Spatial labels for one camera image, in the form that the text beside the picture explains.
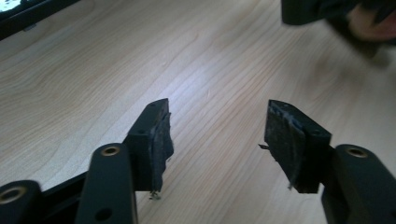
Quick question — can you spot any red and black shoe rack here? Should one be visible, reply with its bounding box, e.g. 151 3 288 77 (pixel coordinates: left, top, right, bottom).
0 0 82 41

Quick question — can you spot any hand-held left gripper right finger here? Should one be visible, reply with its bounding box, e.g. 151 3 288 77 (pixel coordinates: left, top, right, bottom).
263 99 332 194

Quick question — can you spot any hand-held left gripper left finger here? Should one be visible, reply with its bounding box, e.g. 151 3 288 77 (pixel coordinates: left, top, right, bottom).
122 98 175 193

